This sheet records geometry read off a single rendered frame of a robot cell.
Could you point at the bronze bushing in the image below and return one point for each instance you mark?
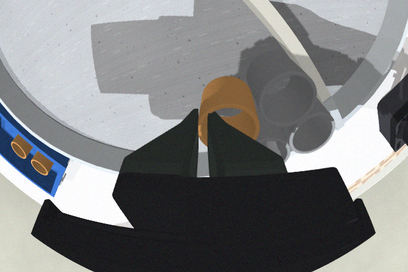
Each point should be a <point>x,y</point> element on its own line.
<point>229,92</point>
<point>21,147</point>
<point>41,163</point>

